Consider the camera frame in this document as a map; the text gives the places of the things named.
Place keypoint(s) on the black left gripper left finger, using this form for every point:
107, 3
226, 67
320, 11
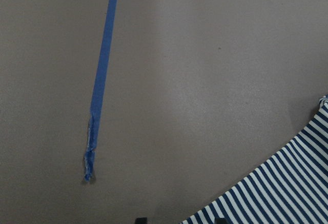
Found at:
141, 220

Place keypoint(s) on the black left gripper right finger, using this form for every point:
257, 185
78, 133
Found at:
219, 220

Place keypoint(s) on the navy white striped polo shirt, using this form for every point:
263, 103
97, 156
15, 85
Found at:
289, 187

